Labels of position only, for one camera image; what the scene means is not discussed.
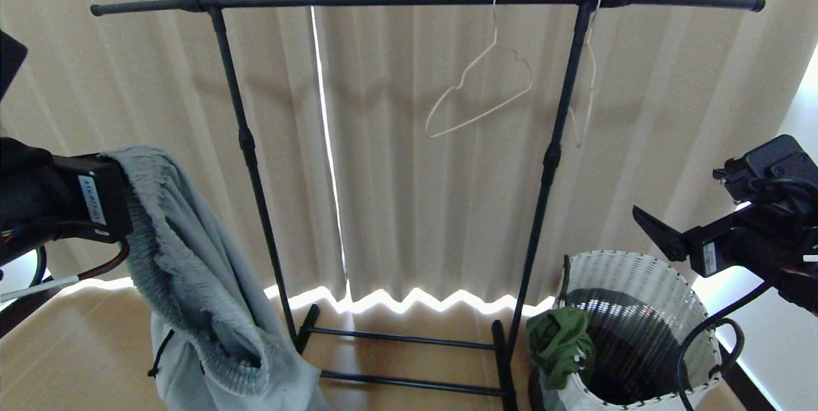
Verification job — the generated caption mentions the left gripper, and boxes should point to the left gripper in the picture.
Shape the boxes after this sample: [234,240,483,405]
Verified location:
[0,136,134,266]

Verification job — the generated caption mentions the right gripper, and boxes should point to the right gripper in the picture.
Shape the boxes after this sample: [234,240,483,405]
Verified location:
[633,205,799,279]

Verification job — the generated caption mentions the pale grey shorts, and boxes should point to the pale grey shorts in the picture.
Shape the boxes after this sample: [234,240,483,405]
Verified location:
[99,146,330,411]

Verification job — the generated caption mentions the pink clothes hanger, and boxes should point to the pink clothes hanger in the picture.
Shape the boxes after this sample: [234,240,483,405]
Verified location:
[425,0,534,139]
[569,0,605,148]

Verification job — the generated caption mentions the white laundry basket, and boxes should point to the white laundry basket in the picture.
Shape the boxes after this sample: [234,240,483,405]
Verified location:
[528,250,746,411]

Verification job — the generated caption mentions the green garment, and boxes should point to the green garment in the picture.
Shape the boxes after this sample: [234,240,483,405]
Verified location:
[527,307,596,391]

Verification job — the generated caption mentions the beige curtain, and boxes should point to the beige curtain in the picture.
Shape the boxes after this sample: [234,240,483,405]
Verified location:
[0,0,818,316]

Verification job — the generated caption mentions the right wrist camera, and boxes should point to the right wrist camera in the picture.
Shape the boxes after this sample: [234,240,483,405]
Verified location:
[713,135,818,207]

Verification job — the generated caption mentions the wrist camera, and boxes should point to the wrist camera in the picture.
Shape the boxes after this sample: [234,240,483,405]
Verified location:
[713,135,818,207]
[0,29,29,103]

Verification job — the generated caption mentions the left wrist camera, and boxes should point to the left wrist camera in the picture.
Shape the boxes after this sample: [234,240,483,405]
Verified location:
[0,29,29,103]

